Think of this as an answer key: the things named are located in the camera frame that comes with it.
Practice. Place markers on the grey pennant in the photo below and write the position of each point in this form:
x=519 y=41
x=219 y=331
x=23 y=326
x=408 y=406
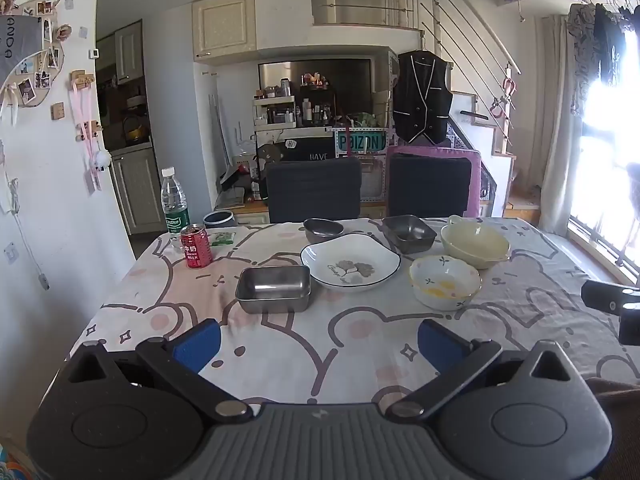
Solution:
x=17 y=45

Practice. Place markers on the brown cloth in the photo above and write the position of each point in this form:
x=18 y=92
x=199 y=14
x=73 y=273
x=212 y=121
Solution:
x=620 y=400

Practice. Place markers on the rectangular steel container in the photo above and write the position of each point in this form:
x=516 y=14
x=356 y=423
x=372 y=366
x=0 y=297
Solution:
x=272 y=287

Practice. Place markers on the cream kitchen wall cabinet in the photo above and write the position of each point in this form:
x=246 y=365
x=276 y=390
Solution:
x=129 y=52

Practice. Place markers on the yellow pot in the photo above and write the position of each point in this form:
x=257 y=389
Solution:
x=136 y=132

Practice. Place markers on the square steel bowl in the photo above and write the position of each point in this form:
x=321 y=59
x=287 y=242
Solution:
x=409 y=234

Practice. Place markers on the round steel bowl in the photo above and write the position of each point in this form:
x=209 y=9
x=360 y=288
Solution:
x=323 y=230

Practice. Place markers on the black hanging garment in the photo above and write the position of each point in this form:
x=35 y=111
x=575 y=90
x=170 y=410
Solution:
x=610 y=45

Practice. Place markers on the black vest with white trim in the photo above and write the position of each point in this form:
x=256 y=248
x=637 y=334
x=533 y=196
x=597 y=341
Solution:
x=422 y=100

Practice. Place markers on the wooden wall hook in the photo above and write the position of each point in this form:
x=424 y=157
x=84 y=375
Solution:
x=82 y=79

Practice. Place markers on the grey trash bin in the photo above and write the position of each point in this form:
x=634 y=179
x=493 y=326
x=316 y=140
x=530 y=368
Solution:
x=218 y=219

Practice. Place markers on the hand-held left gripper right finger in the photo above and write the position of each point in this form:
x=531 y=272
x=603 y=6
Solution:
x=440 y=345

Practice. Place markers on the red drink can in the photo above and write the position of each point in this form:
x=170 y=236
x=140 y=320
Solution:
x=196 y=250

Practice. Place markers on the clear water bottle green label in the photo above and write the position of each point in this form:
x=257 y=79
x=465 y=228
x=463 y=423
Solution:
x=175 y=200

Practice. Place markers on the black window guard rail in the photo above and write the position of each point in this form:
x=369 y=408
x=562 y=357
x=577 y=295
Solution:
x=600 y=245

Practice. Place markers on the pink ribbon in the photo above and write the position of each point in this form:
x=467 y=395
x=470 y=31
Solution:
x=86 y=130

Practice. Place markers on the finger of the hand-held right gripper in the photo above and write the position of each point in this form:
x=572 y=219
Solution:
x=602 y=297

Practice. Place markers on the colourful printed cloth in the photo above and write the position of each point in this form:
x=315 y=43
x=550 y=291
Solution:
x=10 y=465

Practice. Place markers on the beige curtain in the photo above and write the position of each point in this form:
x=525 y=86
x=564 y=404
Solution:
x=557 y=150

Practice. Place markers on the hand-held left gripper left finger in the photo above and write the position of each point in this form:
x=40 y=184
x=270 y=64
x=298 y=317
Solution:
x=197 y=345

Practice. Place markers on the green snack packet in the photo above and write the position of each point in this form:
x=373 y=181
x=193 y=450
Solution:
x=222 y=238

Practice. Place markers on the white plush ornament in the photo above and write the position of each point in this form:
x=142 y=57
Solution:
x=102 y=159

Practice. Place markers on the white shelf rack with bottles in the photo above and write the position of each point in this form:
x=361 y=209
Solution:
x=275 y=110

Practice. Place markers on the printed cartoon tablecloth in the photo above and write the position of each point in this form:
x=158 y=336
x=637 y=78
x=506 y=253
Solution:
x=350 y=340

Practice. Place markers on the wall photo collage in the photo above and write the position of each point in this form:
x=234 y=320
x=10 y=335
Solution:
x=47 y=55

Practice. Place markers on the patterned hanging garment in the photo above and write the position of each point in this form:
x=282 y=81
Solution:
x=582 y=55

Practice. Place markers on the white floral bowl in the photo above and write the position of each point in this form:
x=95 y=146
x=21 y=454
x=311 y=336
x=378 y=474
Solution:
x=445 y=282

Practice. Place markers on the black storage box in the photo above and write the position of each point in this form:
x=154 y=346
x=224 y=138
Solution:
x=310 y=149

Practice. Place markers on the cream kitchen base cabinet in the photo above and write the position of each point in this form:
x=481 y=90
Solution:
x=137 y=190

